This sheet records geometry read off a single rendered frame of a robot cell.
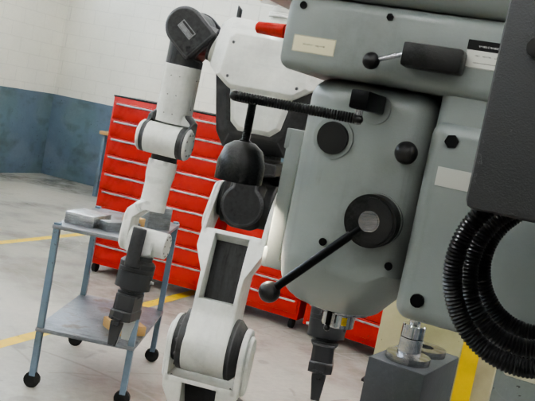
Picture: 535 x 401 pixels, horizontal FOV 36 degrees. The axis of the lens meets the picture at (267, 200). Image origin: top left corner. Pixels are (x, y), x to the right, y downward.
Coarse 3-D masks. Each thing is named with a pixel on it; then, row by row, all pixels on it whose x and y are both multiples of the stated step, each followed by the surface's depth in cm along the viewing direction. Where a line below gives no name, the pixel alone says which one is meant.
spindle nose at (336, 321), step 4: (324, 312) 121; (324, 316) 121; (332, 316) 120; (336, 316) 120; (340, 316) 120; (324, 320) 121; (332, 320) 120; (336, 320) 120; (340, 320) 120; (348, 320) 120; (352, 320) 121; (324, 324) 121; (332, 324) 120; (336, 324) 120; (340, 324) 120; (348, 324) 120; (352, 324) 121; (336, 328) 120; (340, 328) 120; (344, 328) 120; (348, 328) 120; (352, 328) 121
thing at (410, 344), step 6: (402, 330) 166; (408, 330) 164; (402, 336) 166; (408, 336) 164; (414, 336) 164; (420, 336) 164; (402, 342) 165; (408, 342) 164; (414, 342) 164; (420, 342) 165; (402, 348) 165; (408, 348) 164; (414, 348) 164; (420, 348) 165; (402, 354) 165; (408, 354) 165; (414, 354) 165
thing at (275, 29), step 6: (258, 24) 136; (264, 24) 135; (270, 24) 135; (276, 24) 135; (282, 24) 134; (258, 30) 136; (264, 30) 135; (270, 30) 135; (276, 30) 134; (282, 30) 134; (276, 36) 135; (282, 36) 134
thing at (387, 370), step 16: (384, 352) 169; (432, 352) 172; (368, 368) 165; (384, 368) 163; (400, 368) 161; (416, 368) 162; (432, 368) 164; (448, 368) 172; (368, 384) 165; (384, 384) 163; (400, 384) 161; (416, 384) 160; (432, 384) 165; (448, 384) 175; (368, 400) 165; (384, 400) 163; (400, 400) 161; (416, 400) 160; (432, 400) 167; (448, 400) 178
